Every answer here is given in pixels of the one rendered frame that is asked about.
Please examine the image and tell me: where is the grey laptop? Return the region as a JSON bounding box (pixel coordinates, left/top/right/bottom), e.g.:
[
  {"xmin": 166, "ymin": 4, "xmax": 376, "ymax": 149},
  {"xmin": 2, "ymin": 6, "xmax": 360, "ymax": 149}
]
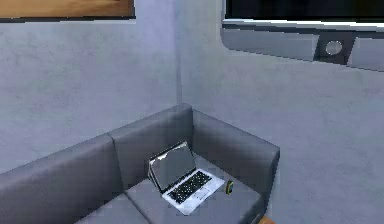
[{"xmin": 147, "ymin": 140, "xmax": 226, "ymax": 216}]

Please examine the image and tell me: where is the grey sofa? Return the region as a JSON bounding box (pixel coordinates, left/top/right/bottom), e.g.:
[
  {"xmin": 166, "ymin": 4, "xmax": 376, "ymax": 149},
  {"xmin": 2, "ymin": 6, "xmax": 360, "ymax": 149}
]
[{"xmin": 0, "ymin": 103, "xmax": 281, "ymax": 224}]

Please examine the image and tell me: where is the wood framed picture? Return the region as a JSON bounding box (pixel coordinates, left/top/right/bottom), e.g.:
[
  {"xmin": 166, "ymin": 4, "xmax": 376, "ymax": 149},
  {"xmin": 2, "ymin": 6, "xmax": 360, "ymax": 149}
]
[{"xmin": 0, "ymin": 0, "xmax": 136, "ymax": 24}]

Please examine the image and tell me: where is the dark window with grey frame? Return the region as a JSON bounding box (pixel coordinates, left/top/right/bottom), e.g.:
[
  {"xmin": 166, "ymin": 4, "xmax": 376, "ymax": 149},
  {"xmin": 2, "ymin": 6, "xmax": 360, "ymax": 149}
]
[{"xmin": 219, "ymin": 0, "xmax": 384, "ymax": 73}]

